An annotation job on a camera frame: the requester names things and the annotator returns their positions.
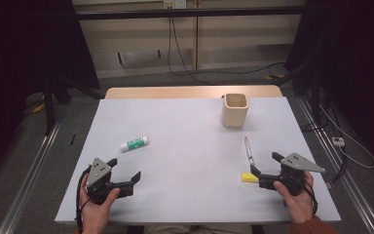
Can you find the person's right hand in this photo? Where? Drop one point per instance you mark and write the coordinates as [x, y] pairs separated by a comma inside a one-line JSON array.
[[300, 204]]

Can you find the aluminium floor rail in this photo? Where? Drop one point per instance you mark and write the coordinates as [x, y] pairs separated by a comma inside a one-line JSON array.
[[29, 182], [344, 175]]

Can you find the person's left hand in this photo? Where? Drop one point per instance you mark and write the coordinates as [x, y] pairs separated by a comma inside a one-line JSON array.
[[94, 216]]

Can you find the black metal stand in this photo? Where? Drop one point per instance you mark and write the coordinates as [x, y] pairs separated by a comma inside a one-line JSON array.
[[48, 110]]

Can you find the white wall socket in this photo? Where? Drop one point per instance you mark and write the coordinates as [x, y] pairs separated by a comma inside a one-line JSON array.
[[174, 4]]

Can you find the black horizontal bar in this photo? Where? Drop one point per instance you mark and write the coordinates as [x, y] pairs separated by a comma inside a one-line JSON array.
[[188, 13]]

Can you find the clear pen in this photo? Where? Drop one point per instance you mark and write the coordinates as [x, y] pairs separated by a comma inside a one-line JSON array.
[[249, 151]]

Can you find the white power strip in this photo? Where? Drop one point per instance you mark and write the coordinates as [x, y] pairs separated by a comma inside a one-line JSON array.
[[338, 141]]

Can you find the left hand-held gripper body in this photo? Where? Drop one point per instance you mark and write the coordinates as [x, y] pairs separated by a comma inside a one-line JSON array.
[[99, 170]]

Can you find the white and green glue stick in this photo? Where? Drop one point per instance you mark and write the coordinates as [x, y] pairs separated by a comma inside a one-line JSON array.
[[133, 144]]

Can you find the beige square pen cup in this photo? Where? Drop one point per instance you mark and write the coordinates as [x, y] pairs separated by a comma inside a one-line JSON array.
[[234, 115]]

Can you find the yellow highlighter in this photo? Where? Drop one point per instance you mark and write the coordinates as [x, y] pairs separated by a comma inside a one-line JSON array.
[[247, 177]]

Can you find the yellow floor tape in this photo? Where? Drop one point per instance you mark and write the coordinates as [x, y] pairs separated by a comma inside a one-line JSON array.
[[274, 77], [39, 108]]

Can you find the white table mat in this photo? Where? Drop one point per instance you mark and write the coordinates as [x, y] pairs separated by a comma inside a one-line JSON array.
[[181, 162]]

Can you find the black curtain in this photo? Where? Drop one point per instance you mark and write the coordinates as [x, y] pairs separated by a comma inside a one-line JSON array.
[[354, 48], [19, 65]]

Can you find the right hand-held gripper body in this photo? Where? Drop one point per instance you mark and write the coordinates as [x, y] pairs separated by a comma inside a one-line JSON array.
[[292, 177]]

